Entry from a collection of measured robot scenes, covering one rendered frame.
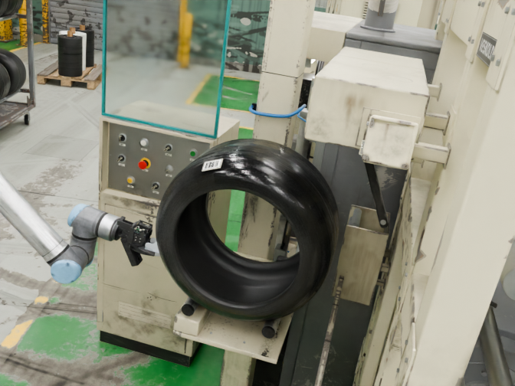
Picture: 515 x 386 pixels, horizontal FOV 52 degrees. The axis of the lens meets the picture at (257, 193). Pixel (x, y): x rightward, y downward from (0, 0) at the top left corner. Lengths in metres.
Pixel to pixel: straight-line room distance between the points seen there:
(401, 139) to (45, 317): 2.59
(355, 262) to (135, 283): 1.26
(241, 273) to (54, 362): 1.35
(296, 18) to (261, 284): 0.93
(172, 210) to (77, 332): 1.66
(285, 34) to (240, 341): 1.04
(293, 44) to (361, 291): 0.90
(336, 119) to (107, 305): 2.01
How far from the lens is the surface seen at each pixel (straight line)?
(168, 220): 1.66
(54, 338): 3.16
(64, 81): 8.31
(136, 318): 2.88
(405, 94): 1.16
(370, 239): 1.88
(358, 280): 1.96
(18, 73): 6.18
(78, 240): 1.95
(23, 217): 1.83
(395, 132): 1.09
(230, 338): 1.88
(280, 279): 1.94
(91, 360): 3.00
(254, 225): 2.01
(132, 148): 2.52
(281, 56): 1.81
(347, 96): 1.17
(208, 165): 1.56
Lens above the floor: 1.98
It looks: 23 degrees down
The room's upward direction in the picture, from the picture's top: 8 degrees clockwise
